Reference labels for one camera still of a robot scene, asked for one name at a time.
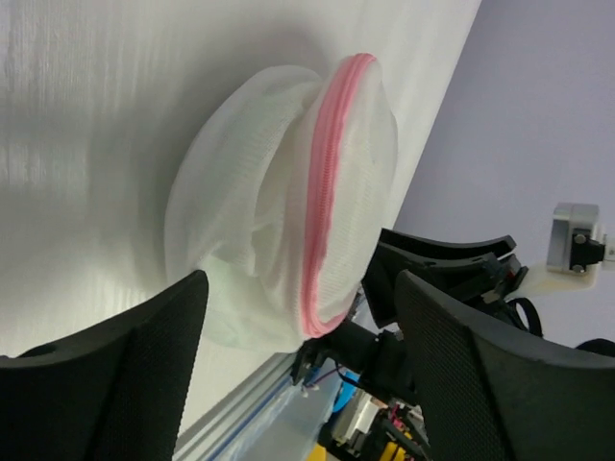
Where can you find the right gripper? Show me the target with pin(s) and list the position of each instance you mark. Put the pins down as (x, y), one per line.
(445, 265)

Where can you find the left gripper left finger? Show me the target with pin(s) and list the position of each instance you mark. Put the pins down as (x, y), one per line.
(114, 391)

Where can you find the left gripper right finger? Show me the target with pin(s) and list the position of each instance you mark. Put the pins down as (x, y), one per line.
(490, 391)

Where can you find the pink-trimmed mesh laundry bag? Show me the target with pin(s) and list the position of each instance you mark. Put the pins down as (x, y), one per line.
(280, 200)

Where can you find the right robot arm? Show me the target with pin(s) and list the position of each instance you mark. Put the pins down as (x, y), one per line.
(379, 358)

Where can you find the aluminium front rail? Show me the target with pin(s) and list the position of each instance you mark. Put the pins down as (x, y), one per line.
(212, 435)

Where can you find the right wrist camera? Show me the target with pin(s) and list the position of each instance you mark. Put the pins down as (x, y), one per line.
(579, 249)

